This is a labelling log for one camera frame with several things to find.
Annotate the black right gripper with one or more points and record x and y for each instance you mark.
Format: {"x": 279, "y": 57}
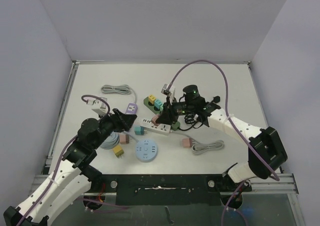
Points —
{"x": 169, "y": 113}

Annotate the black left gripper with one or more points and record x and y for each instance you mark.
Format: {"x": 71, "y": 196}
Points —
{"x": 122, "y": 121}

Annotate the pink charger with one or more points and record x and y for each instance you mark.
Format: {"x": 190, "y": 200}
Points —
{"x": 154, "y": 120}
{"x": 124, "y": 139}
{"x": 187, "y": 143}

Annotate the teal charger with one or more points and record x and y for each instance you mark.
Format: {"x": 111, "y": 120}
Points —
{"x": 139, "y": 130}
{"x": 158, "y": 104}

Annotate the yellow USB charger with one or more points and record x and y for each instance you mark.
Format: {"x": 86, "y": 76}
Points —
{"x": 151, "y": 99}

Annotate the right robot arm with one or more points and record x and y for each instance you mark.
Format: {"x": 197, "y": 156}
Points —
{"x": 266, "y": 152}

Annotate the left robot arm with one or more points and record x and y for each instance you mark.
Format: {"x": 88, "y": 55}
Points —
{"x": 74, "y": 160}

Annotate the green power strip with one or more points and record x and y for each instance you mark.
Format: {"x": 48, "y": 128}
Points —
{"x": 174, "y": 126}

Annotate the white USB power strip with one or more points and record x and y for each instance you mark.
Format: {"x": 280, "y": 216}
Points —
{"x": 163, "y": 129}

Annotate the purple power strip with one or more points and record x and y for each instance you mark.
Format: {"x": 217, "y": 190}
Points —
{"x": 132, "y": 108}

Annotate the pink charger by coil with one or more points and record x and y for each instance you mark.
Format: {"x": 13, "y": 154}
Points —
{"x": 124, "y": 139}

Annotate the round blue power socket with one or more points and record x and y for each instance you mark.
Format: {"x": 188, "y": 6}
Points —
{"x": 146, "y": 150}

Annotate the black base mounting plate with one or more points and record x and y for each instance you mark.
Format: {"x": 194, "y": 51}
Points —
{"x": 167, "y": 190}

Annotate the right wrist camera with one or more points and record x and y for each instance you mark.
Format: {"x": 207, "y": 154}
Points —
{"x": 169, "y": 92}

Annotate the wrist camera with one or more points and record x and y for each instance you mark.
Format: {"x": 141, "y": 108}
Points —
{"x": 99, "y": 107}
{"x": 169, "y": 92}

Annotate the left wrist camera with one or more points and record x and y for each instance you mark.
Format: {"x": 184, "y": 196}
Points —
{"x": 99, "y": 107}

